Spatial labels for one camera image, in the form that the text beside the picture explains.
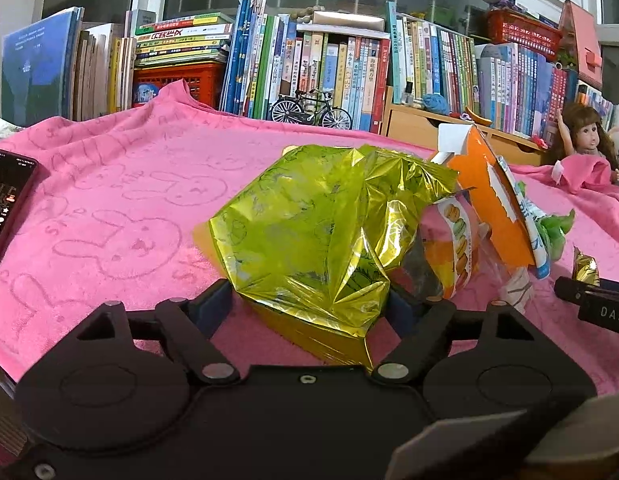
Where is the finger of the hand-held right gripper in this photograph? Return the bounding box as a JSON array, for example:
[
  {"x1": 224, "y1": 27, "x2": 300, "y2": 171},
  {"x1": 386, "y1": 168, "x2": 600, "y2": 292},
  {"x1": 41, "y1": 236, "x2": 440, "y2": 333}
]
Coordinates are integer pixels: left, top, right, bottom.
[{"x1": 554, "y1": 276, "x2": 619, "y2": 306}]

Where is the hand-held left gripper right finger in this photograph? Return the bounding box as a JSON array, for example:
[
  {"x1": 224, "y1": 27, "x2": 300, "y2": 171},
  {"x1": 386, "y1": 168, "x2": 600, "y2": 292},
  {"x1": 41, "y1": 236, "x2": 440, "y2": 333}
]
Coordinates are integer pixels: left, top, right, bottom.
[{"x1": 372, "y1": 289, "x2": 540, "y2": 386}]

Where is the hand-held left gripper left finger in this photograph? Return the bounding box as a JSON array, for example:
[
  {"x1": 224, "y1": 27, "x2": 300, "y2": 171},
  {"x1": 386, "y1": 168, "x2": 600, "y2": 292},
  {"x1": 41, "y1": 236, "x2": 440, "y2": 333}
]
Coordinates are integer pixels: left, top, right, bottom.
[{"x1": 74, "y1": 279, "x2": 240, "y2": 384}]

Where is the gold candy wrapper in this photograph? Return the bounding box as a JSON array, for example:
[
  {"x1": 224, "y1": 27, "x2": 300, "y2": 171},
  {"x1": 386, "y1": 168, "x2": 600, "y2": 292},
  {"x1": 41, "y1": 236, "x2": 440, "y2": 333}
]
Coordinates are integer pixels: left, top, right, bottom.
[{"x1": 572, "y1": 245, "x2": 601, "y2": 287}]

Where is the golden green foil bag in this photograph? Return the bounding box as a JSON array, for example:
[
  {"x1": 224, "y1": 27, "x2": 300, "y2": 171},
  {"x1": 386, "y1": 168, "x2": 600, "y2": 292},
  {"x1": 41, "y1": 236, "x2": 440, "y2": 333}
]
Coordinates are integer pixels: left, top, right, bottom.
[{"x1": 208, "y1": 144, "x2": 460, "y2": 367}]

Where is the orange carton box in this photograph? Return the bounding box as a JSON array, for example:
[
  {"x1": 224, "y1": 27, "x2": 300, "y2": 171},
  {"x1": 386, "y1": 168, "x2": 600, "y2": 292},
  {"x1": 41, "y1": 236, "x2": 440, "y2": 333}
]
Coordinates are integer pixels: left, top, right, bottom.
[{"x1": 429, "y1": 124, "x2": 537, "y2": 268}]

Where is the green plastic wrapper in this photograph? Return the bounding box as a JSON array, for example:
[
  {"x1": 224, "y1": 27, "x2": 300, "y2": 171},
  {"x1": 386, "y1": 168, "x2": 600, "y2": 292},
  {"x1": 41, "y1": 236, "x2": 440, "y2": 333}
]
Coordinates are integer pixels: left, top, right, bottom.
[{"x1": 537, "y1": 209, "x2": 576, "y2": 261}]

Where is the clear plastic wrapper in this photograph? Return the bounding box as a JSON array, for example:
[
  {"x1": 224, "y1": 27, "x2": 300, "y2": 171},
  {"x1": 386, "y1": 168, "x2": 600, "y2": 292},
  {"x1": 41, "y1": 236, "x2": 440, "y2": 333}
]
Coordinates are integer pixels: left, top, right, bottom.
[{"x1": 482, "y1": 230, "x2": 534, "y2": 314}]

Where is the white blue wrapper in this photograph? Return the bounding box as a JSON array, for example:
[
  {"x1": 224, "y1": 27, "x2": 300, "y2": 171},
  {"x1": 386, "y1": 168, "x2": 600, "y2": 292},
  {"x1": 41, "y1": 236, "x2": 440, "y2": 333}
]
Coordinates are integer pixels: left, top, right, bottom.
[{"x1": 497, "y1": 157, "x2": 553, "y2": 281}]

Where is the macaron print snack packet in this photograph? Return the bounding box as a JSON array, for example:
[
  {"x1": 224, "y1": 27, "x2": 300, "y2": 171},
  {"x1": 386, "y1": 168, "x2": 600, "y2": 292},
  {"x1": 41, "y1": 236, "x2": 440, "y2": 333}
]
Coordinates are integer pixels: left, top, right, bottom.
[{"x1": 419, "y1": 187, "x2": 486, "y2": 301}]

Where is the brown haired doll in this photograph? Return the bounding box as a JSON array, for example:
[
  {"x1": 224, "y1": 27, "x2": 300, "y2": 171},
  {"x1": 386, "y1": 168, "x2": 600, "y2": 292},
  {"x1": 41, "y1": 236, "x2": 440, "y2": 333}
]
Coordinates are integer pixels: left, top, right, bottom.
[{"x1": 542, "y1": 102, "x2": 619, "y2": 196}]

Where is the pink bunny print towel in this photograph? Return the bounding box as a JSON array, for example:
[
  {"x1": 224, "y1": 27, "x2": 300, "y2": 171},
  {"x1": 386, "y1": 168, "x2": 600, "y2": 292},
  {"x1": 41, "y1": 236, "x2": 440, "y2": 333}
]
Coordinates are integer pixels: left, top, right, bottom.
[{"x1": 0, "y1": 80, "x2": 619, "y2": 397}]

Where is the wooden drawer box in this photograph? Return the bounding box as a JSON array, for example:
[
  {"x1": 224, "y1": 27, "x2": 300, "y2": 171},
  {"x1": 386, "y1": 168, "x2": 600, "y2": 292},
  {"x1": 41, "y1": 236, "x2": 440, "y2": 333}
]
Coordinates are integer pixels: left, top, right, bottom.
[{"x1": 379, "y1": 85, "x2": 545, "y2": 167}]

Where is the row of small books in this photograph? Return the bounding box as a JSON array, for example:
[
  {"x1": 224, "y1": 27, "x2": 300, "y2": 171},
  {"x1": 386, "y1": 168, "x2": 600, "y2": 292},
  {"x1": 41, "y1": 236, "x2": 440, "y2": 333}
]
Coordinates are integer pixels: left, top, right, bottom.
[{"x1": 574, "y1": 80, "x2": 616, "y2": 132}]

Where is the orange yellow curved toy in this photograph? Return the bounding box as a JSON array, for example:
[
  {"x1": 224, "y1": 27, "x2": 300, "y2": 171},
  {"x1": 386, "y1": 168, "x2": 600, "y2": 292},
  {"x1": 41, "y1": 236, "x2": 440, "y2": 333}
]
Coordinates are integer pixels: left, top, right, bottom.
[{"x1": 463, "y1": 105, "x2": 493, "y2": 129}]

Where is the blue yarn ball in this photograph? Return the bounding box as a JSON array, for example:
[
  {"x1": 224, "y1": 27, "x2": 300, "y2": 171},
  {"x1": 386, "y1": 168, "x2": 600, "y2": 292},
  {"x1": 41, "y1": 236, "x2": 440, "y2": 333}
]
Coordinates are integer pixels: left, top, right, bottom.
[{"x1": 422, "y1": 92, "x2": 453, "y2": 114}]

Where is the black bicycle model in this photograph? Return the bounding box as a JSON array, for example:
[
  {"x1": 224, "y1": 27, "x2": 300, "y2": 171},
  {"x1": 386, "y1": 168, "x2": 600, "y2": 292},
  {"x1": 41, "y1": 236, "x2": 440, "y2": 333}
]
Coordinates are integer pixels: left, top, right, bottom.
[{"x1": 269, "y1": 89, "x2": 354, "y2": 131}]

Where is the red plastic crate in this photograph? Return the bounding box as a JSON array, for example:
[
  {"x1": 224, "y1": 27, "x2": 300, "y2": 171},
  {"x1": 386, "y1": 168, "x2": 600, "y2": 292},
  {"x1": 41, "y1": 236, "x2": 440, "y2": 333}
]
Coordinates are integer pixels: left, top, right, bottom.
[{"x1": 132, "y1": 62, "x2": 227, "y2": 109}]

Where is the black smartphone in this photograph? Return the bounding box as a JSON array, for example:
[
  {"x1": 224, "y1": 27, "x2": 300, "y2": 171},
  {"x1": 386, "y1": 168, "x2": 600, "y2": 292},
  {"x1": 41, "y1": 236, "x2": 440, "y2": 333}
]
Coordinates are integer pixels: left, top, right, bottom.
[{"x1": 0, "y1": 149, "x2": 40, "y2": 274}]

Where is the row of shelved paperback books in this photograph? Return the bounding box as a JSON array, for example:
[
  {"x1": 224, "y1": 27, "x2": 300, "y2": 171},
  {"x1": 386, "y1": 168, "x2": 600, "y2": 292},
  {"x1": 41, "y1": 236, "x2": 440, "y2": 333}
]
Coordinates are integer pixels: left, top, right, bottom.
[{"x1": 387, "y1": 1, "x2": 580, "y2": 142}]

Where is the pink toy house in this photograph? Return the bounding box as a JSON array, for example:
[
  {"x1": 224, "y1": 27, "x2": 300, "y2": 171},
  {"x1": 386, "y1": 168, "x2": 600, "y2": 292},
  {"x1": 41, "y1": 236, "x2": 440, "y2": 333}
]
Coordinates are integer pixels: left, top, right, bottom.
[{"x1": 558, "y1": 0, "x2": 604, "y2": 91}]

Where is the row of pale upright books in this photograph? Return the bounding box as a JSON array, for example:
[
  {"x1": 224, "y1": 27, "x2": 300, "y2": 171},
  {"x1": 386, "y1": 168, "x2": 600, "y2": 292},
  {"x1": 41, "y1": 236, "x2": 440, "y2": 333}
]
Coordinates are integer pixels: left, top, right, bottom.
[{"x1": 72, "y1": 9, "x2": 157, "y2": 122}]

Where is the red plastic basket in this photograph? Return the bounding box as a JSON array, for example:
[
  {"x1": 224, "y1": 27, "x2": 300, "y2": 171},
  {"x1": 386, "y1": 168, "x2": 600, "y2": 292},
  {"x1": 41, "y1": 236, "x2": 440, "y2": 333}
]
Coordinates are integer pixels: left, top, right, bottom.
[{"x1": 484, "y1": 9, "x2": 563, "y2": 59}]

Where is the stack of flat books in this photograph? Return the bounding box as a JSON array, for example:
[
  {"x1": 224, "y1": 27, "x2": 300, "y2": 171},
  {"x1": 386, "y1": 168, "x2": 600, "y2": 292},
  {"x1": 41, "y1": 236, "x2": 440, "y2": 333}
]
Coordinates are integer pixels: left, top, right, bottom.
[{"x1": 134, "y1": 11, "x2": 235, "y2": 67}]

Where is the patterned white cloth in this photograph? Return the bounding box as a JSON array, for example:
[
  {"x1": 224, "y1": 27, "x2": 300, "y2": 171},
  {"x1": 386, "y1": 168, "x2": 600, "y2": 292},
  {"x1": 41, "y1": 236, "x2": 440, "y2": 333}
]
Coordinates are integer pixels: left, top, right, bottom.
[{"x1": 0, "y1": 115, "x2": 23, "y2": 144}]

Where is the large blue book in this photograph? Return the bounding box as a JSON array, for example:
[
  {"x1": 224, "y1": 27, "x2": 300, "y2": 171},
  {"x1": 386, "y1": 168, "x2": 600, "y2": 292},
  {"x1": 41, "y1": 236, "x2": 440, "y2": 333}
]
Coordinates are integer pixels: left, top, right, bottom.
[{"x1": 2, "y1": 7, "x2": 85, "y2": 127}]

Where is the wooden bead string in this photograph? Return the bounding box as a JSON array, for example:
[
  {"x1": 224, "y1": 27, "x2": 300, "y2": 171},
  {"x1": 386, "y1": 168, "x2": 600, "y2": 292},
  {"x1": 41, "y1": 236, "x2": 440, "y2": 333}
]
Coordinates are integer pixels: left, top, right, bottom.
[{"x1": 286, "y1": 5, "x2": 335, "y2": 25}]

